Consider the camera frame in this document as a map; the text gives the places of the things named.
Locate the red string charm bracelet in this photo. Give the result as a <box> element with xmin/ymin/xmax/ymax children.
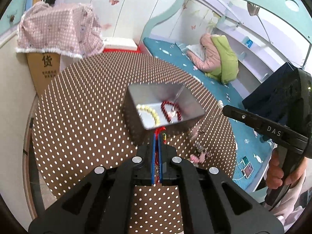
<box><xmin>154</xmin><ymin>126</ymin><xmax>168</xmax><ymax>185</ymax></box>

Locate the cream bead bracelet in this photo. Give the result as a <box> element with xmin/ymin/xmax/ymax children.
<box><xmin>135</xmin><ymin>104</ymin><xmax>161</xmax><ymax>127</ymax></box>

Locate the pink charm pearl bracelet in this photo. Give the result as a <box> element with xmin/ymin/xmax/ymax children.
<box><xmin>189</xmin><ymin>99</ymin><xmax>224</xmax><ymax>164</ymax></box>

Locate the dark red bead bracelet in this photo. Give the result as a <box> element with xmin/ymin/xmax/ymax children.
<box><xmin>160</xmin><ymin>100</ymin><xmax>183</xmax><ymax>124</ymax></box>

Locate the person right hand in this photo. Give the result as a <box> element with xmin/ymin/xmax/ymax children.
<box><xmin>266</xmin><ymin>149</ymin><xmax>309</xmax><ymax>190</ymax></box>

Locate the teal bed sheet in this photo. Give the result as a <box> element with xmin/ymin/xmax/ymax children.
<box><xmin>143</xmin><ymin>37</ymin><xmax>272</xmax><ymax>192</ymax></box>

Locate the grey metal tin box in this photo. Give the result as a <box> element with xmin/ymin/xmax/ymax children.
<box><xmin>122</xmin><ymin>83</ymin><xmax>205</xmax><ymax>145</ymax></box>

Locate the pink and green folded quilt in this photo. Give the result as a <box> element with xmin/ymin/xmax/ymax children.
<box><xmin>186</xmin><ymin>33</ymin><xmax>239</xmax><ymax>85</ymax></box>

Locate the brown polka dot tablecloth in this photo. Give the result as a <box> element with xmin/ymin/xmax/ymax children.
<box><xmin>31</xmin><ymin>52</ymin><xmax>239</xmax><ymax>234</ymax></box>

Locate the red stool with white top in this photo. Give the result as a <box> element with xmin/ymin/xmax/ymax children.
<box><xmin>103</xmin><ymin>37</ymin><xmax>140</xmax><ymax>53</ymax></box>

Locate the brown cardboard box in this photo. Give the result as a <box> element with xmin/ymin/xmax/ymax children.
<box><xmin>27</xmin><ymin>53</ymin><xmax>60</xmax><ymax>97</ymax></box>

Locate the pink checkered cover cloth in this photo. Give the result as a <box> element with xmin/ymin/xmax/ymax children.
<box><xmin>16</xmin><ymin>2</ymin><xmax>105</xmax><ymax>59</ymax></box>

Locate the teal drawer unit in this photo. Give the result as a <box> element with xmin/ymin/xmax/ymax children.
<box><xmin>0</xmin><ymin>0</ymin><xmax>27</xmax><ymax>35</ymax></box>

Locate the smartphone with white cable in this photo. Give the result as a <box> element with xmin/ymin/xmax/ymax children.
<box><xmin>233</xmin><ymin>156</ymin><xmax>254</xmax><ymax>181</ymax></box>

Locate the white cabinet with handles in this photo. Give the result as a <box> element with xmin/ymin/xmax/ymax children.
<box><xmin>1</xmin><ymin>37</ymin><xmax>36</xmax><ymax>228</ymax></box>

